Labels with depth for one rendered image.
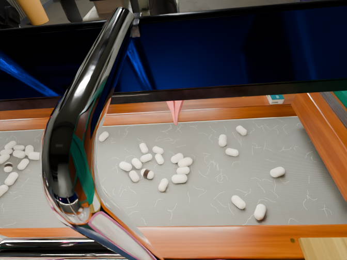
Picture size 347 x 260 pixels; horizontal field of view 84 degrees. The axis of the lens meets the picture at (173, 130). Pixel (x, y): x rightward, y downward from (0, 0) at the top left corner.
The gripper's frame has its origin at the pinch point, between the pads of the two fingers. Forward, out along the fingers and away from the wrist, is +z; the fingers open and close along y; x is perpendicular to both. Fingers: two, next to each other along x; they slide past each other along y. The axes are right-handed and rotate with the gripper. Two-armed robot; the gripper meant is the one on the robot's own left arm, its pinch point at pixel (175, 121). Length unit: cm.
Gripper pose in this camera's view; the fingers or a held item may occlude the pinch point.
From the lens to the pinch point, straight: 49.9
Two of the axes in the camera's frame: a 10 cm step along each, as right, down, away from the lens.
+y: 10.0, -0.4, -0.8
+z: 0.4, 10.0, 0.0
